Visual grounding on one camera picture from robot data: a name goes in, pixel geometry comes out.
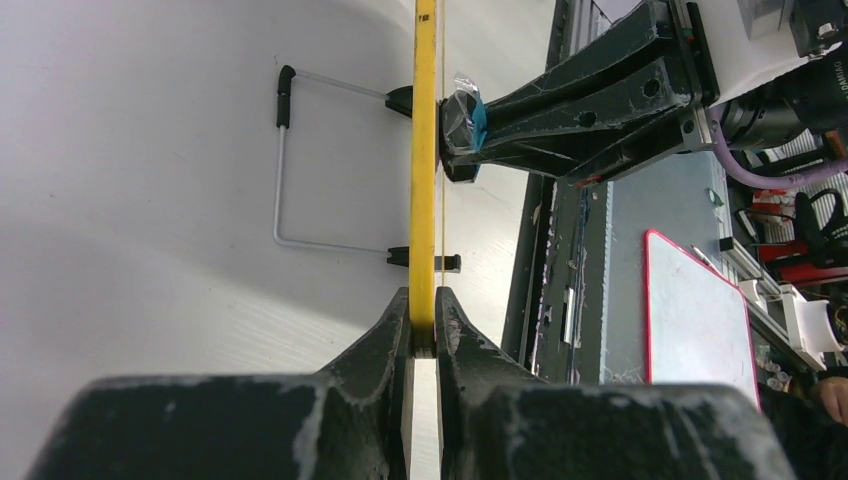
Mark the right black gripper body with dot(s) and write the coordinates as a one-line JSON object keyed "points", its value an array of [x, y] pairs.
{"points": [[681, 120]]}

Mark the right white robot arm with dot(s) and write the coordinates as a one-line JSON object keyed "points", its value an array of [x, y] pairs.
{"points": [[812, 98]]}

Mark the person hand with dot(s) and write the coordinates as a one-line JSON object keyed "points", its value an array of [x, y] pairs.
{"points": [[832, 393]]}

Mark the yellow framed whiteboard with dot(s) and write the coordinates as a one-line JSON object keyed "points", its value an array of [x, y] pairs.
{"points": [[428, 84]]}

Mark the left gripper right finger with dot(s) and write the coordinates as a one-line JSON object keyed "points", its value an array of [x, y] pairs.
{"points": [[499, 421]]}

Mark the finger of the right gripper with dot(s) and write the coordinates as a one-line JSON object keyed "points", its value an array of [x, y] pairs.
{"points": [[645, 36], [592, 147]]}

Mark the pink framed whiteboard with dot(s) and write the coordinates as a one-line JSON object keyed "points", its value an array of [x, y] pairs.
{"points": [[697, 330]]}

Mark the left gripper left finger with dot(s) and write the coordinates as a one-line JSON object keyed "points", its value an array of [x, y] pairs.
{"points": [[350, 419]]}

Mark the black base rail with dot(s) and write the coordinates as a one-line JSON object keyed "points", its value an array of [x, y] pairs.
{"points": [[557, 298]]}

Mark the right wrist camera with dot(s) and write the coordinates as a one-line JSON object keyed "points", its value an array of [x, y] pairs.
{"points": [[742, 63]]}

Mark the wire whiteboard stand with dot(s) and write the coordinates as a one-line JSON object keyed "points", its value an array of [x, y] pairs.
{"points": [[398, 100]]}

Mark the blue black whiteboard eraser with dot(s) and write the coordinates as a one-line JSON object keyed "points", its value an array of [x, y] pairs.
{"points": [[462, 128]]}

